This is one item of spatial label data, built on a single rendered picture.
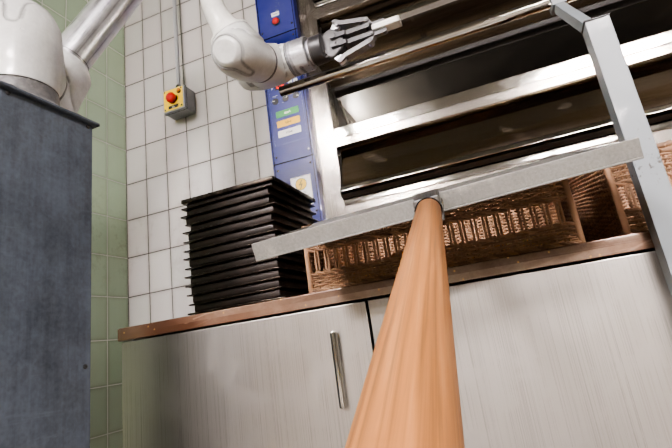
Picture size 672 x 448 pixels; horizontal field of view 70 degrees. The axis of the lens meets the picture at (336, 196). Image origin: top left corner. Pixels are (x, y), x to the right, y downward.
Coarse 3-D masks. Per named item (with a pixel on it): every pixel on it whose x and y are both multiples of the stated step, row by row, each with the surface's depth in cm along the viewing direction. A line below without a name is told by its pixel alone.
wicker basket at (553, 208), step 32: (544, 192) 91; (448, 224) 97; (480, 224) 136; (512, 224) 92; (544, 224) 129; (576, 224) 88; (320, 256) 113; (352, 256) 136; (384, 256) 143; (448, 256) 95; (480, 256) 93; (320, 288) 103
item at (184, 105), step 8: (176, 88) 187; (184, 88) 187; (176, 96) 186; (184, 96) 186; (192, 96) 191; (168, 104) 187; (176, 104) 185; (184, 104) 185; (192, 104) 189; (168, 112) 187; (176, 112) 187; (184, 112) 188; (192, 112) 189
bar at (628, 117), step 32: (544, 0) 112; (576, 0) 111; (448, 32) 119; (608, 32) 83; (352, 64) 126; (608, 64) 82; (608, 96) 82; (640, 128) 78; (640, 160) 77; (640, 192) 77
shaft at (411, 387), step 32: (416, 224) 41; (416, 256) 28; (416, 288) 22; (448, 288) 25; (384, 320) 20; (416, 320) 18; (448, 320) 20; (384, 352) 16; (416, 352) 15; (448, 352) 16; (384, 384) 13; (416, 384) 13; (448, 384) 14; (384, 416) 11; (416, 416) 11; (448, 416) 12
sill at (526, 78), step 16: (624, 48) 139; (640, 48) 137; (560, 64) 144; (576, 64) 143; (592, 64) 141; (512, 80) 148; (528, 80) 147; (448, 96) 155; (464, 96) 153; (480, 96) 151; (400, 112) 159; (416, 112) 157; (336, 128) 167; (352, 128) 164; (368, 128) 162
